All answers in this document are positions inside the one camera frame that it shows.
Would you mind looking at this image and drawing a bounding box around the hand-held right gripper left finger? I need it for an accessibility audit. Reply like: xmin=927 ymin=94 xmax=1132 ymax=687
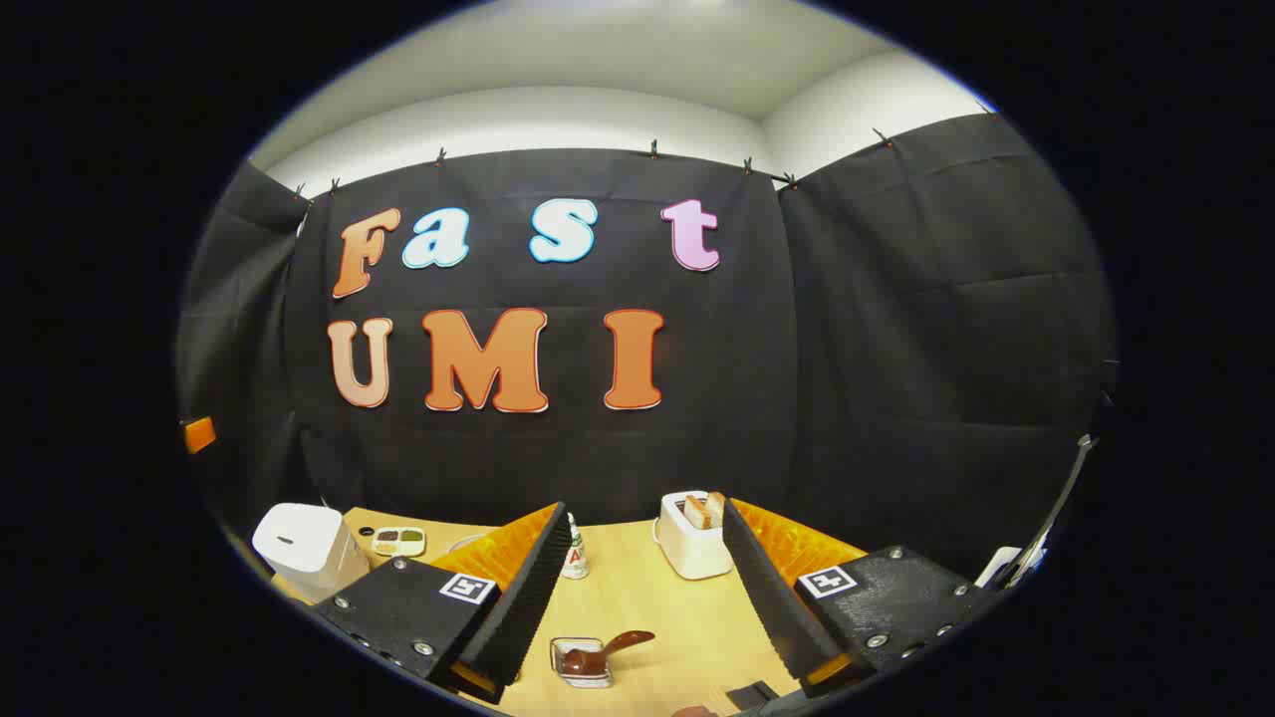
xmin=314 ymin=501 xmax=574 ymax=706

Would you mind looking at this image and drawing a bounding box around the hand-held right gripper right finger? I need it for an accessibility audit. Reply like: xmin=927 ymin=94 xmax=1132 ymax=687
xmin=720 ymin=496 xmax=999 ymax=700

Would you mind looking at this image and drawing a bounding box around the brown wooden spoon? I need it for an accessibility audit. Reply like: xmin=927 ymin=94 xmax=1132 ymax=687
xmin=563 ymin=630 xmax=656 ymax=678

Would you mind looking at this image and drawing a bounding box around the metal wire chopstick holder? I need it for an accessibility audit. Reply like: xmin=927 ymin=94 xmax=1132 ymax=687
xmin=550 ymin=637 xmax=614 ymax=690

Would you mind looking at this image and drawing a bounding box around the white rice cooker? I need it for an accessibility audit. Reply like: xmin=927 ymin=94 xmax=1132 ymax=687
xmin=252 ymin=503 xmax=370 ymax=603

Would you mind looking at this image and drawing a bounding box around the white milk bottle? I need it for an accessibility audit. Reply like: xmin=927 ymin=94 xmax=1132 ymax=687
xmin=561 ymin=513 xmax=590 ymax=581

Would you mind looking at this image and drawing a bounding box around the white toaster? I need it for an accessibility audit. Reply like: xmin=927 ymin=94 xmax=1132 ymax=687
xmin=654 ymin=491 xmax=736 ymax=581

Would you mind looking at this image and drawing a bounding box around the black backdrop cloth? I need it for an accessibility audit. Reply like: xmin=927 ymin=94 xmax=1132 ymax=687
xmin=177 ymin=112 xmax=1122 ymax=589

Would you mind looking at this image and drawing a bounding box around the grey metal pole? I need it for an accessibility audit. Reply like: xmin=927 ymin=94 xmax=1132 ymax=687
xmin=1006 ymin=433 xmax=1099 ymax=589

